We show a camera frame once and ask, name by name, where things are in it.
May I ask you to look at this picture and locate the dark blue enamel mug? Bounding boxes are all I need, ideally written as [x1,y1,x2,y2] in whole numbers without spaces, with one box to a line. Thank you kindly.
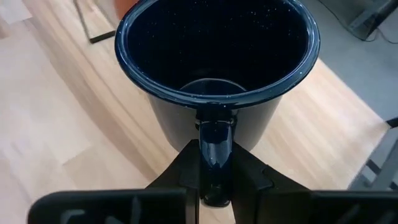
[114,0,321,208]

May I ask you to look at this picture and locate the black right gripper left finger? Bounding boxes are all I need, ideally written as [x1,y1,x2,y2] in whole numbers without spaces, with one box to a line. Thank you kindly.
[27,139,200,224]

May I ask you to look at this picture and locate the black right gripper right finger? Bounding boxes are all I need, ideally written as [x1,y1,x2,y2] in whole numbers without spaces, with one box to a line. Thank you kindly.
[230,142,398,224]

